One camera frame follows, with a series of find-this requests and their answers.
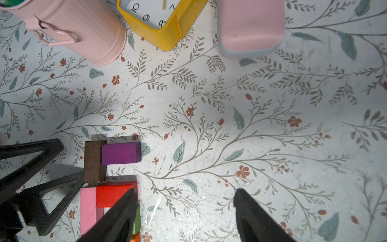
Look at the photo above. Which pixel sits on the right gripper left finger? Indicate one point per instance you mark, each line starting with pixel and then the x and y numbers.
pixel 117 224

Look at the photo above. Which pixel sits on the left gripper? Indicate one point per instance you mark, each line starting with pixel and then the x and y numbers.
pixel 43 205

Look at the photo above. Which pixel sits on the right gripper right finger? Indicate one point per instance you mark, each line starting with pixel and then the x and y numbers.
pixel 253 223

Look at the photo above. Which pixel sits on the green block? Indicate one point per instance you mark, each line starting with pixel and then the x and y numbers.
pixel 137 222

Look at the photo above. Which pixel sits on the orange block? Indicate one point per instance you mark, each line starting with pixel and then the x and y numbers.
pixel 136 238

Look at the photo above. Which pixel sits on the pink block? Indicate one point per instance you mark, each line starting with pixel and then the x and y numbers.
pixel 90 214

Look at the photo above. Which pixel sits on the red block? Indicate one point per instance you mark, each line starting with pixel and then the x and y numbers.
pixel 108 194

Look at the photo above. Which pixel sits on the brown block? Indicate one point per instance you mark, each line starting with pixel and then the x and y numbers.
pixel 94 170

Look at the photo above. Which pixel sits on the purple block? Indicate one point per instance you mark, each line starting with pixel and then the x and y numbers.
pixel 121 153

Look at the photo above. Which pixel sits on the floral table mat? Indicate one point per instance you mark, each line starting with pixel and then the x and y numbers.
pixel 303 129

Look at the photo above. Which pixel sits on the pink pen cup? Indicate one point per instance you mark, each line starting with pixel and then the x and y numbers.
pixel 88 28

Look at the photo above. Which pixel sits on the yellow alarm clock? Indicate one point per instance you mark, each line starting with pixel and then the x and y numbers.
pixel 162 23

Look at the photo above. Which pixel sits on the pink pencil case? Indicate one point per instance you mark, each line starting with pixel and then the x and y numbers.
pixel 250 28

